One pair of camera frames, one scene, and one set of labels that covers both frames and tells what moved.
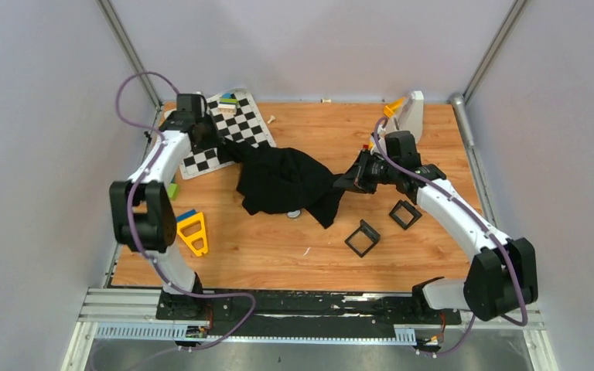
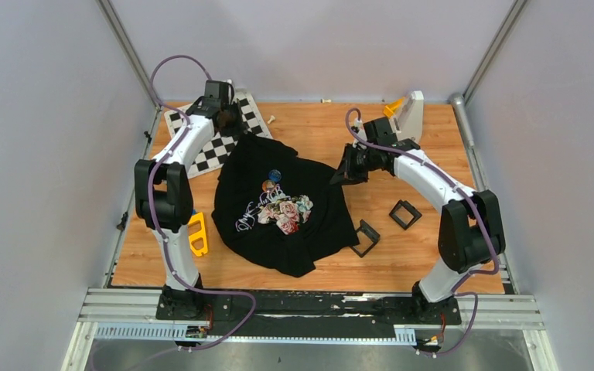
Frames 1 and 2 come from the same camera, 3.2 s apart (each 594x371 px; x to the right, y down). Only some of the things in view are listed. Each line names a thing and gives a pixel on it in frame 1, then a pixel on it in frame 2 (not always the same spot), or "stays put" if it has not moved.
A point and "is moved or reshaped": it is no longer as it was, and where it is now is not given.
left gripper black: x=216 y=139 to x=239 y=126
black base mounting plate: x=245 y=313 stays put
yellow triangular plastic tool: x=189 y=239 stays put
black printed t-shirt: x=278 y=179 is moved or reshaped
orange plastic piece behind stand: x=389 y=110 stays put
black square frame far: x=404 y=214 stays put
